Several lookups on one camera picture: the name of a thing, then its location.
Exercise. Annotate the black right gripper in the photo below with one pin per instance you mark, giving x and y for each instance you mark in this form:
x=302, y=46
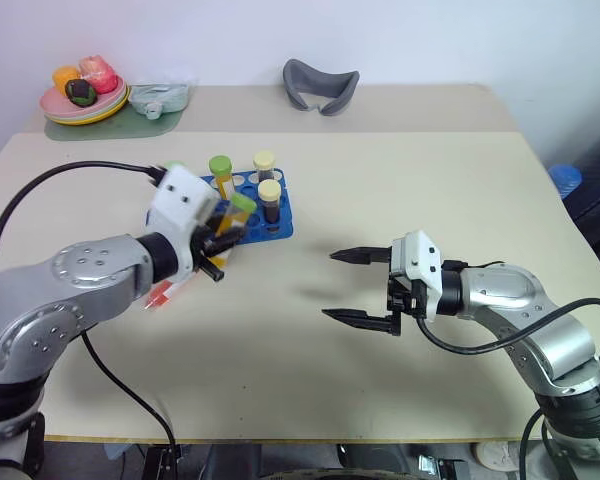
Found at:
x=402, y=295

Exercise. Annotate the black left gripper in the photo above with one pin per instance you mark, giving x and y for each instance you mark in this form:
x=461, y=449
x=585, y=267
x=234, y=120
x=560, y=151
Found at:
x=203, y=246

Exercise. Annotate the green cap yellow test tube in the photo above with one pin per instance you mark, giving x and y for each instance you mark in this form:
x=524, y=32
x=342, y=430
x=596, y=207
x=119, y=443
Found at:
x=221, y=172
x=237, y=210

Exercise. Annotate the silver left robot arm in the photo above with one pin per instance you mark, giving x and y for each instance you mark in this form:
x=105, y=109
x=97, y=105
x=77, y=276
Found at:
x=95, y=272

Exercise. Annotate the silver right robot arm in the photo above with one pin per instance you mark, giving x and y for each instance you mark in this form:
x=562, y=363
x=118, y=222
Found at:
x=520, y=295

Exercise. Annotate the white yellow test tube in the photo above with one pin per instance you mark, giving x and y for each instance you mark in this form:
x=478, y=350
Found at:
x=223, y=259

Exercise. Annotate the blue test tube rack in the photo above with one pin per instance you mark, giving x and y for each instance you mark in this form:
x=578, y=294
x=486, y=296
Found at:
x=280, y=220

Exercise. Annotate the yellow cap dark test tube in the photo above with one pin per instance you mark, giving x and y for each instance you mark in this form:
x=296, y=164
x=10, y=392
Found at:
x=265, y=165
x=270, y=197

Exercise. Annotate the red test tube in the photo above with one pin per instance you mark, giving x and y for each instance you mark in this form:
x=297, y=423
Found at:
x=157, y=298

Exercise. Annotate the green table mat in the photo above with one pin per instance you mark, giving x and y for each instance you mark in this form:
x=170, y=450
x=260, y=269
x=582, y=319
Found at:
x=130, y=127

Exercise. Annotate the pale green plastic bag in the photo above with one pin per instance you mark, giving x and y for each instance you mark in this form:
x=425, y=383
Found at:
x=165, y=97

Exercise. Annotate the dark rounded shape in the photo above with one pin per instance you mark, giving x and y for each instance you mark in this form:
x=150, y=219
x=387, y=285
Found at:
x=375, y=457

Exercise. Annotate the grey headset face pad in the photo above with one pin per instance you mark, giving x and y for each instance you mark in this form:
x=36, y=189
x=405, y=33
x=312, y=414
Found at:
x=300, y=92

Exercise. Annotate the yellow plate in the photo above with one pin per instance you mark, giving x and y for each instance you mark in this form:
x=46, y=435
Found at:
x=115, y=107

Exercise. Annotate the pale green plate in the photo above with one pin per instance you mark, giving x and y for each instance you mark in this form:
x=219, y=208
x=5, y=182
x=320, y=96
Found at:
x=80, y=122

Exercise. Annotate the dark green toy food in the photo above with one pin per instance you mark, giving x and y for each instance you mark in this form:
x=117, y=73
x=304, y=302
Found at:
x=81, y=92

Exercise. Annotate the white shoe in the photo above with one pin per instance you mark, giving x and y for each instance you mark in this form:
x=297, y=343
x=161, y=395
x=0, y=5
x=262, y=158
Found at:
x=497, y=454

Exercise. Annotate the pink red toy food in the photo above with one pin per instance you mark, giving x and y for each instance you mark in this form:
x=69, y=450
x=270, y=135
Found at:
x=100, y=72

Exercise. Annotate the pink plate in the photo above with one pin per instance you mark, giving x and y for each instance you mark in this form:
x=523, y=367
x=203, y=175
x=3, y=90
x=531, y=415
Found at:
x=55, y=102

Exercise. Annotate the blue round object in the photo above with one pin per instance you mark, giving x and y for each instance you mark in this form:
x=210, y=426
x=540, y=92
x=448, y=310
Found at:
x=565, y=180

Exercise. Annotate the orange toy food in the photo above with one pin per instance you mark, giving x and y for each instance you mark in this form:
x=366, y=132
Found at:
x=64, y=79

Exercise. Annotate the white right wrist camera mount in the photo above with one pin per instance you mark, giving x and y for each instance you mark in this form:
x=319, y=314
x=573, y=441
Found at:
x=420, y=260

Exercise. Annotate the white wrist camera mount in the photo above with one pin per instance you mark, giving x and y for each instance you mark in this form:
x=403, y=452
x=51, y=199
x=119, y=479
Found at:
x=420, y=260
x=180, y=200

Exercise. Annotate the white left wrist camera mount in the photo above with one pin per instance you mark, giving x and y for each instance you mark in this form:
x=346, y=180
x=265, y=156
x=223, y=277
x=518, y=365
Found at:
x=180, y=200

